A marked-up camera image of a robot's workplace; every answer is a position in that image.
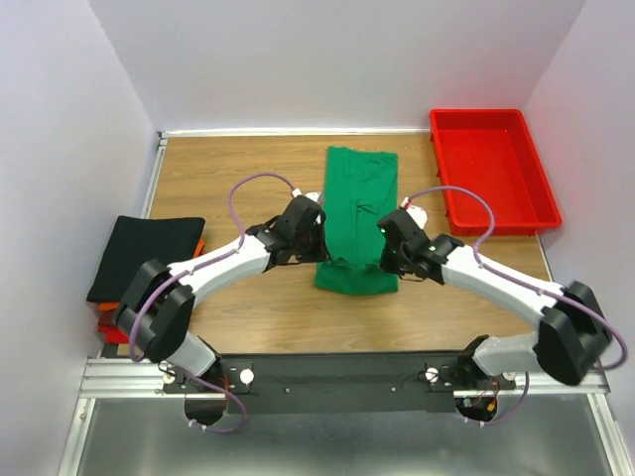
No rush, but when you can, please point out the black folded t shirt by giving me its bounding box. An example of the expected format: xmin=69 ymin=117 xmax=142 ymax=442
xmin=86 ymin=215 xmax=205 ymax=303

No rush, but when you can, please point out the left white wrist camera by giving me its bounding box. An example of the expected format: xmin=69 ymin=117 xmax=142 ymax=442
xmin=291 ymin=188 xmax=323 ymax=205

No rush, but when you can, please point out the maroon folded t shirt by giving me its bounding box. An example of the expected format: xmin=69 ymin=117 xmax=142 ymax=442
xmin=97 ymin=309 xmax=117 ymax=333

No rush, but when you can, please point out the red folded t shirt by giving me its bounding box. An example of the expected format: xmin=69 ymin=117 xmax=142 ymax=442
xmin=98 ymin=252 xmax=212 ymax=346

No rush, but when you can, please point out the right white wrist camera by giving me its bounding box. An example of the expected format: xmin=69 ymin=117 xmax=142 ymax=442
xmin=400 ymin=197 xmax=428 ymax=229

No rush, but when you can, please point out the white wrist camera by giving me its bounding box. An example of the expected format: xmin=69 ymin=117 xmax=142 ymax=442
xmin=400 ymin=197 xmax=428 ymax=229
xmin=291 ymin=188 xmax=323 ymax=205

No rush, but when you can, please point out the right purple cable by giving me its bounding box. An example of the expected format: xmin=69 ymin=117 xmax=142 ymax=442
xmin=401 ymin=185 xmax=629 ymax=427

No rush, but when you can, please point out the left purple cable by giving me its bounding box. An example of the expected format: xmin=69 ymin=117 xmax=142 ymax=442
xmin=127 ymin=171 xmax=305 ymax=433

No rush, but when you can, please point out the red plastic bin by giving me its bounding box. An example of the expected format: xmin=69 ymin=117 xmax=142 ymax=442
xmin=430 ymin=109 xmax=563 ymax=236

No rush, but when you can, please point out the purple cable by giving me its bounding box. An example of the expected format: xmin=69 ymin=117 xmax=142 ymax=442
xmin=401 ymin=185 xmax=629 ymax=427
xmin=127 ymin=171 xmax=305 ymax=433

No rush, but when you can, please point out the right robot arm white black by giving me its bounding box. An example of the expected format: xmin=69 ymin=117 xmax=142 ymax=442
xmin=377 ymin=208 xmax=612 ymax=389

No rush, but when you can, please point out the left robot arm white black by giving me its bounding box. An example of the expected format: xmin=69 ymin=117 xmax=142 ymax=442
xmin=113 ymin=191 xmax=329 ymax=392

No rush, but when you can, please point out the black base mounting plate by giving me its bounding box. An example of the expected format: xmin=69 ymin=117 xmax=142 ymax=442
xmin=161 ymin=349 xmax=517 ymax=417

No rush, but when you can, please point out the green t shirt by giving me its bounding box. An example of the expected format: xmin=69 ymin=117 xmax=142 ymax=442
xmin=315 ymin=146 xmax=399 ymax=296

